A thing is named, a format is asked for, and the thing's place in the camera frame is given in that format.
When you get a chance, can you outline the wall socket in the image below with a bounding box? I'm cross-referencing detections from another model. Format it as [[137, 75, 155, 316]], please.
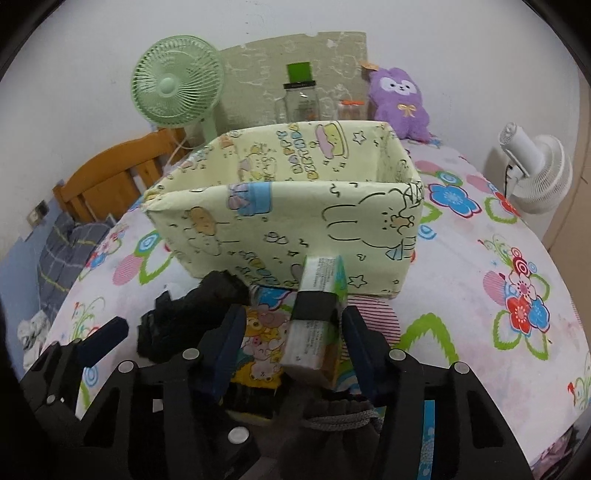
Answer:
[[27, 200, 49, 227]]

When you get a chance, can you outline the green printed board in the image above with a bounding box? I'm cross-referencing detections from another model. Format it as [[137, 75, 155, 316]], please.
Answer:
[[217, 31, 371, 136]]

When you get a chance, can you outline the wooden bed headboard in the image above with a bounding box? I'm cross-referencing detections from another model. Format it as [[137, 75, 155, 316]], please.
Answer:
[[52, 128, 192, 223]]

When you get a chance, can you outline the purple plush rabbit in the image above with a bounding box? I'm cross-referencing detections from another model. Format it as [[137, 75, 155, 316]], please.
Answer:
[[368, 66, 435, 142]]

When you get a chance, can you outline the dark grey drawstring bag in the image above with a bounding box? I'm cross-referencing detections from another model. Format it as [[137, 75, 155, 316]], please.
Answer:
[[276, 388, 389, 480]]

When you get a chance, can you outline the green desk fan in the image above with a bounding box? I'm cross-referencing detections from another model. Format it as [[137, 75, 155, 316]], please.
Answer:
[[131, 37, 227, 155]]

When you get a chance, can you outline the glass mug with green lid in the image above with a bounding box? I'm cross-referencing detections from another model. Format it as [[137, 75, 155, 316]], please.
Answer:
[[276, 62, 325, 125]]

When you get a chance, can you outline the dark patterned cloth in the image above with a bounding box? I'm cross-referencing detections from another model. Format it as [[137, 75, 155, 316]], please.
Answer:
[[531, 425, 588, 480]]

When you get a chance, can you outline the toothpick jar with orange lid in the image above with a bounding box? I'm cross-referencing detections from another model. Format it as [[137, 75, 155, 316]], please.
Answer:
[[337, 98, 364, 122]]

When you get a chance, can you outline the yellow cartoon fabric storage box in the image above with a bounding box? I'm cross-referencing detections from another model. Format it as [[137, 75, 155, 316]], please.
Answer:
[[143, 119, 424, 301]]

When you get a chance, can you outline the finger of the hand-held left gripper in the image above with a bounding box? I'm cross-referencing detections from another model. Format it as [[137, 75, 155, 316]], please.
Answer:
[[76, 318, 129, 370]]

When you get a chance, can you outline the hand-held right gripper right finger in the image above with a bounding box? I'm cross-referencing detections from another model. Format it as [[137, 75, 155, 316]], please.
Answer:
[[341, 305, 533, 480]]

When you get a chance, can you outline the white desk fan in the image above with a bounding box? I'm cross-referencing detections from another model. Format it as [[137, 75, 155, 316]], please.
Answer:
[[499, 122, 574, 215]]

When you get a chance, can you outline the blue striped packet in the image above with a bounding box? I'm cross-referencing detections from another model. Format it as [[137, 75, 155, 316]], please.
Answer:
[[414, 399, 438, 480]]

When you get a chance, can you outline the black cloth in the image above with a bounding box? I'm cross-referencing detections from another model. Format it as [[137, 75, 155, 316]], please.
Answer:
[[136, 270, 252, 365]]

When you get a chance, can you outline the white green tissue pack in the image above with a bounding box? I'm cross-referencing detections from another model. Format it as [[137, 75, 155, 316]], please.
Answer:
[[279, 254, 349, 389]]

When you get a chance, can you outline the grey plaid pillow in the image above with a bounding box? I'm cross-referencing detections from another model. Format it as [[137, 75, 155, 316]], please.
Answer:
[[37, 215, 112, 320]]

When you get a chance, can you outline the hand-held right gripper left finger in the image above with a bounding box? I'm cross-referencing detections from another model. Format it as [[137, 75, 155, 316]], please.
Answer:
[[78, 305, 260, 480]]

